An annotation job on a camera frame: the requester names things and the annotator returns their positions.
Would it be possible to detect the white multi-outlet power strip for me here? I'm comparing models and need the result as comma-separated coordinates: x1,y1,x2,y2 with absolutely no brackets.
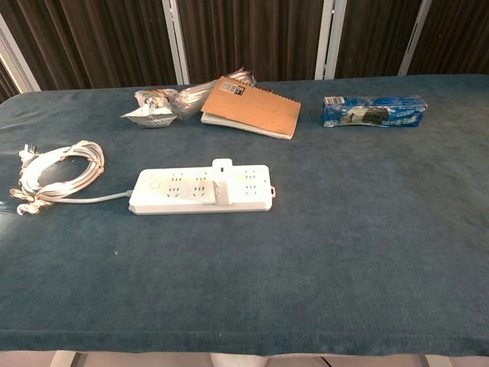
128,164,277,216

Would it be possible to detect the brown spiral notebook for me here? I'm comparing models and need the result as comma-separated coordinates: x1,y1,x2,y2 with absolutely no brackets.
200,76,303,141

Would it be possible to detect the blue table cloth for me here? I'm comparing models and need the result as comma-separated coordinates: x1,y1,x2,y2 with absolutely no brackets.
0,74,489,355

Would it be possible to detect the clear pack of straws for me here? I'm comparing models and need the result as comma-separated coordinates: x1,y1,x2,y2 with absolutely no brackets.
173,68,257,122

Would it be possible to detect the silver foil snack bag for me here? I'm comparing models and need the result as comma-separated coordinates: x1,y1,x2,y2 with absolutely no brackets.
121,87,180,129

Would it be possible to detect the blue cookie package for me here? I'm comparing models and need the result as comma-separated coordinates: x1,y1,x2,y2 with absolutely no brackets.
322,94,429,128

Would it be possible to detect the white cable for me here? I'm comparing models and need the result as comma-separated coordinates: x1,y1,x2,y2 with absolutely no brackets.
9,140,134,215

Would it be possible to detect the grey metal partition post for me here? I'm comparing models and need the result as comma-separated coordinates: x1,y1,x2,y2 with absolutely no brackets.
0,13,41,95
397,0,435,76
161,0,191,86
314,0,347,80

